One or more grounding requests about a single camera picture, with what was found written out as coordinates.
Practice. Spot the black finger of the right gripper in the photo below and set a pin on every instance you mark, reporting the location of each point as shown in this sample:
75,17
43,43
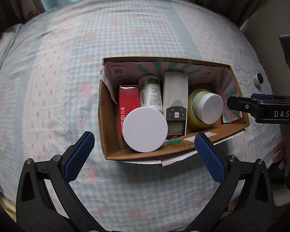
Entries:
263,111
256,96

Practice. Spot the small jar black cap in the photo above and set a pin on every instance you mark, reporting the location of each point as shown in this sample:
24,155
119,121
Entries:
258,79

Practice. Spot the white remote control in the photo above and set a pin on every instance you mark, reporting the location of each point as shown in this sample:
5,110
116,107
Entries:
175,103

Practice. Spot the yellow tape roll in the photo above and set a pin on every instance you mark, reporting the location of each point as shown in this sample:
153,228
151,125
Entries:
192,119

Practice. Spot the green striped jar white lid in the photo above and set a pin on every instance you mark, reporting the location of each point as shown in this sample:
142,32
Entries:
144,129

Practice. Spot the white bottle green label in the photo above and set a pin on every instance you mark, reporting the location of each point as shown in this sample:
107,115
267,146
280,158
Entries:
150,93

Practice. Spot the pale green jar white lid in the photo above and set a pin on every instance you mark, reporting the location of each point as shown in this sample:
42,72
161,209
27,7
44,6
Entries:
208,108

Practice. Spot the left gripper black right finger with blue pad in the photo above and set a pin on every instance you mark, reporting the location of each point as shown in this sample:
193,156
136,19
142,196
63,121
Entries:
244,199

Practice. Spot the red Marubi carton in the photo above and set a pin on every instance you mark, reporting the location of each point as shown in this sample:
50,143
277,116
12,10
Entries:
128,100

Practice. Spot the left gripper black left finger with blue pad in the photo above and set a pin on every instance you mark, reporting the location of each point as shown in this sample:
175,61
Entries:
45,199

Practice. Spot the checkered floral bed sheet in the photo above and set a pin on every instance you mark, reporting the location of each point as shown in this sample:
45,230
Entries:
49,83

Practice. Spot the person's hand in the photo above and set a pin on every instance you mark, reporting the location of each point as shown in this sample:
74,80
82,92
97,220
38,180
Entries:
280,155

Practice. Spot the open cardboard box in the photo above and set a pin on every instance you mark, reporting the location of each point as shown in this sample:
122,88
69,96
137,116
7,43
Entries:
215,77

